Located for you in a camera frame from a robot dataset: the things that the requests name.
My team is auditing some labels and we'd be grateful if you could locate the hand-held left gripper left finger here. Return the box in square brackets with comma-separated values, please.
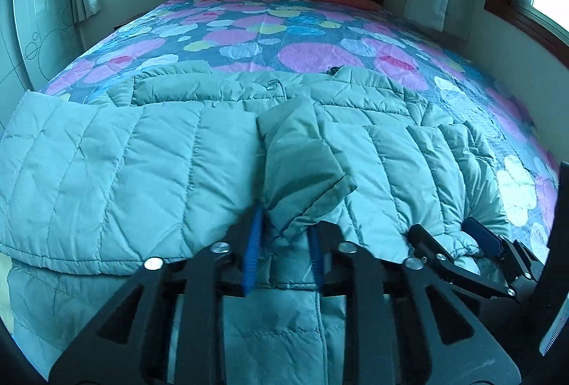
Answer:
[48, 205, 267, 385]

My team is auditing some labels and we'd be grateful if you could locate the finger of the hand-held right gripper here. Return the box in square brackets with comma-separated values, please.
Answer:
[407, 224, 519, 302]
[461, 217, 548, 293]

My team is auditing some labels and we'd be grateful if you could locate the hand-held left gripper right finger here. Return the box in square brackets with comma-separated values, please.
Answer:
[307, 221, 522, 385]

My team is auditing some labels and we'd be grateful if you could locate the light blue puffer jacket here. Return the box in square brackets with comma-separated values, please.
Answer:
[0, 63, 513, 385]

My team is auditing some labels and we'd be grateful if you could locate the floral bedspread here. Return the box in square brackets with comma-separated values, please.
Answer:
[38, 0, 562, 244]

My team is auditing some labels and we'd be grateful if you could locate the glossy white wardrobe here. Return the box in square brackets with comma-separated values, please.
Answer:
[0, 0, 86, 103]

